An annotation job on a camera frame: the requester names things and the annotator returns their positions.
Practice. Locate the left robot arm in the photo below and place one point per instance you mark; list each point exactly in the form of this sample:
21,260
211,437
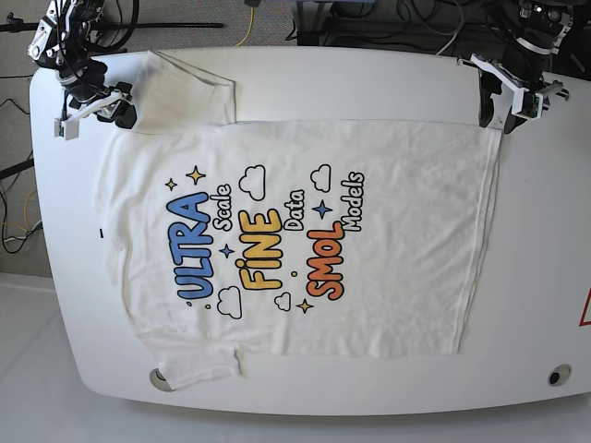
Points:
533,32

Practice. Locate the black tripod stand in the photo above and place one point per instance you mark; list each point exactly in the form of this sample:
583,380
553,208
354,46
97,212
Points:
152,24

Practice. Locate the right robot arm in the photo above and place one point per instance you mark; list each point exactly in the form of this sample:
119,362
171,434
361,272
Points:
81,80

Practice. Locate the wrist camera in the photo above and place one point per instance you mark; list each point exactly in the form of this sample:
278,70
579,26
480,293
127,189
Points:
66,129
527,104

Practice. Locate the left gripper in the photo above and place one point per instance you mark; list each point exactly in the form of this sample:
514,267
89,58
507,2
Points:
494,78

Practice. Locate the left table cable grommet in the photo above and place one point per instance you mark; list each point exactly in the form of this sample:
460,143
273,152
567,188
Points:
159,381

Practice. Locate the right table cable grommet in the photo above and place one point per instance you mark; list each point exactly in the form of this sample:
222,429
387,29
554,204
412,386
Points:
560,375

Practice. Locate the black equipment base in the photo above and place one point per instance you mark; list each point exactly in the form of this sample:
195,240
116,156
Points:
453,28

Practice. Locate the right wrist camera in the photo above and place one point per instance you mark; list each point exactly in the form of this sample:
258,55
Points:
66,129

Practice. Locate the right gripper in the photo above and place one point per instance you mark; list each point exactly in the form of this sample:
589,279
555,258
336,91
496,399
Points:
116,105

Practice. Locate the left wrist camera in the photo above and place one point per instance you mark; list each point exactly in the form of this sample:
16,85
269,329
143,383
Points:
527,104

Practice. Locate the white printed T-shirt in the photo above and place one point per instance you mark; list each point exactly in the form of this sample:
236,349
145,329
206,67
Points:
346,238

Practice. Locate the table cable grommet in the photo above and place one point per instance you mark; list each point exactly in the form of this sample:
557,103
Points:
159,381
560,375

